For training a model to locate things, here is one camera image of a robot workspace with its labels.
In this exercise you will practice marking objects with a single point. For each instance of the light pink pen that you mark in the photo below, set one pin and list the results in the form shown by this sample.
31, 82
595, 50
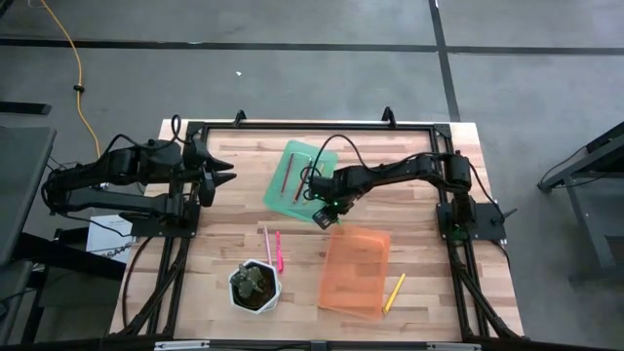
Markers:
267, 246

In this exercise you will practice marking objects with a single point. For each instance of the orange translucent plastic bin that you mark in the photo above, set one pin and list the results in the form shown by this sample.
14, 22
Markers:
353, 273

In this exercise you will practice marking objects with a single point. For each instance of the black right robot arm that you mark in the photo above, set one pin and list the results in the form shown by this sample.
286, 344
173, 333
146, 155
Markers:
400, 170

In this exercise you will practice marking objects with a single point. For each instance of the orange pencil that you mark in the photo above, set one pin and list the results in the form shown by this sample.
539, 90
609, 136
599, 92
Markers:
298, 191

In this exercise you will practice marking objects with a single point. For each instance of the green succulent plant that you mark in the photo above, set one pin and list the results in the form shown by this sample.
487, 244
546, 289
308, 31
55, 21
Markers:
246, 280

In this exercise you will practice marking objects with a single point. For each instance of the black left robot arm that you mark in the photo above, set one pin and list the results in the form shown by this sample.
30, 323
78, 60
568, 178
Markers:
122, 163

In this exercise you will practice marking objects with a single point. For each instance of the white paper sheet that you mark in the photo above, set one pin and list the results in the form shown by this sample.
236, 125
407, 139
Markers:
105, 241

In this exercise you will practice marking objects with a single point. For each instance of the black aluminium table frame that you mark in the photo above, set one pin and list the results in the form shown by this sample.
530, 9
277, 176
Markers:
317, 127

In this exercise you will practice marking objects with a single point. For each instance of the dark pencil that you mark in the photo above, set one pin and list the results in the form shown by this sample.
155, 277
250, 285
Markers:
287, 173

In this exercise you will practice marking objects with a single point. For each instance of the yellow pen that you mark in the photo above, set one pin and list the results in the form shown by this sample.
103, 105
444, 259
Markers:
394, 293

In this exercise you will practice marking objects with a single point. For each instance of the teal translucent plastic bin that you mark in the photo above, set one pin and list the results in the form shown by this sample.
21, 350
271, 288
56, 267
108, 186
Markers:
275, 200

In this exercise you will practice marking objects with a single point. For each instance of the white hexagonal planter pot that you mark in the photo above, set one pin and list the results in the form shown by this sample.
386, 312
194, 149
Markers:
279, 287

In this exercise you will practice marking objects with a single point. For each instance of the black floor bar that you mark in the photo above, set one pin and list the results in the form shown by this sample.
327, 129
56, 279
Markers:
24, 107

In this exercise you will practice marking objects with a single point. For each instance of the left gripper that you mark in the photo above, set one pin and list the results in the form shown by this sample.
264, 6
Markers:
197, 168

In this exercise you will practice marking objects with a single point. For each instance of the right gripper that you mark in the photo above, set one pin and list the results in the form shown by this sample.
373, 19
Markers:
336, 187

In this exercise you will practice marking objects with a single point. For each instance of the grey metal plate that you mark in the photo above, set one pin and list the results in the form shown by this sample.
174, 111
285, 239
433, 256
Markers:
453, 347
183, 346

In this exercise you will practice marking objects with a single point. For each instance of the black desk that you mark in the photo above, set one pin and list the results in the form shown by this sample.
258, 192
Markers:
24, 185

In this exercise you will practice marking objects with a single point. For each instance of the magenta pen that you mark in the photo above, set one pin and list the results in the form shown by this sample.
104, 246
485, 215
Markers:
279, 251

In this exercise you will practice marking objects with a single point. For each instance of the dark workstation desk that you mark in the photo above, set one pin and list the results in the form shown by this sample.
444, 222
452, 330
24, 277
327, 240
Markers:
599, 205

